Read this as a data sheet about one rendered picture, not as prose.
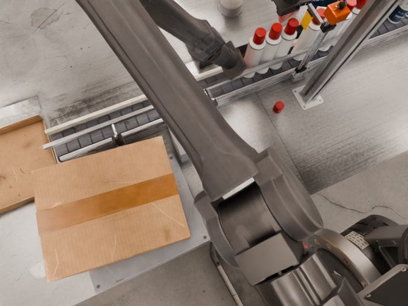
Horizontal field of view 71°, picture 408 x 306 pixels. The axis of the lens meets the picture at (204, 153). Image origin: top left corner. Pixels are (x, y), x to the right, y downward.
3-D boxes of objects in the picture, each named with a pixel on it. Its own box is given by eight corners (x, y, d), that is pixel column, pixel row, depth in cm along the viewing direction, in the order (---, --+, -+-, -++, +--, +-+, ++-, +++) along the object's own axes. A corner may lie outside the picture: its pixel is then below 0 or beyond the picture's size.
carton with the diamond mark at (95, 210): (170, 164, 93) (162, 134, 67) (191, 238, 86) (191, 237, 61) (76, 190, 89) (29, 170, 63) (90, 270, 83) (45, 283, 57)
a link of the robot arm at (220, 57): (208, 64, 78) (223, 49, 75) (196, 45, 80) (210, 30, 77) (220, 70, 84) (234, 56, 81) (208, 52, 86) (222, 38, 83)
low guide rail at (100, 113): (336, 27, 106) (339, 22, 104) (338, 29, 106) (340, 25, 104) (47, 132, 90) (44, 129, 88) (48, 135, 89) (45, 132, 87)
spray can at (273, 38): (265, 60, 103) (282, 17, 83) (270, 72, 101) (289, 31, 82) (251, 64, 102) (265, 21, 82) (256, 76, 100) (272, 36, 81)
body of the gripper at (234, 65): (232, 41, 88) (221, 33, 82) (248, 68, 86) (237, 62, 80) (216, 54, 91) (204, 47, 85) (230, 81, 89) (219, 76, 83)
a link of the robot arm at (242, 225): (258, 302, 27) (309, 280, 25) (205, 207, 30) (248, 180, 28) (277, 267, 35) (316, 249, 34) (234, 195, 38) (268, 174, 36)
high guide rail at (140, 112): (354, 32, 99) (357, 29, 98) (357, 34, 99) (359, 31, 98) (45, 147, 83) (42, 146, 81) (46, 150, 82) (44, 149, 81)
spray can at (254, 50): (250, 64, 102) (265, 22, 82) (257, 76, 101) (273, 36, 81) (237, 68, 101) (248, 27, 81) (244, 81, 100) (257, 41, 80)
